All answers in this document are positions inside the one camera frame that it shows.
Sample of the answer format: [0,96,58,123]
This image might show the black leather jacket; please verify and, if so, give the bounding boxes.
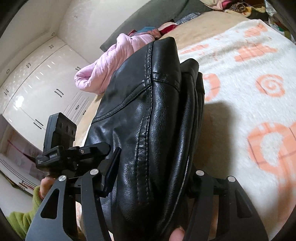
[86,37,204,240]

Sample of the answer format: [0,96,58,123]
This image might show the red and blue folded clothes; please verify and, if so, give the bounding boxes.
[127,11,202,40]

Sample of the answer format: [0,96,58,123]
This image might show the pile of folded clothes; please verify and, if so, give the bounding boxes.
[200,0,268,19]

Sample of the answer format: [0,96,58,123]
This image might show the left hand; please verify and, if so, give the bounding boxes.
[40,176,56,199]

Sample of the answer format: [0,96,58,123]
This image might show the right hand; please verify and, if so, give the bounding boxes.
[169,227,185,241]

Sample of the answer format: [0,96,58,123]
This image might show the white wardrobe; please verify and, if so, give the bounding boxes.
[0,32,96,151]

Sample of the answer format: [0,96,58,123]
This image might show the pink puffer jacket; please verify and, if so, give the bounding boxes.
[74,33,155,95]

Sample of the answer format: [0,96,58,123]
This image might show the white blanket with orange prints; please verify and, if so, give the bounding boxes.
[178,20,295,238]

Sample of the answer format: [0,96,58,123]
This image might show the grey headboard cushion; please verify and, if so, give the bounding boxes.
[100,0,211,52]

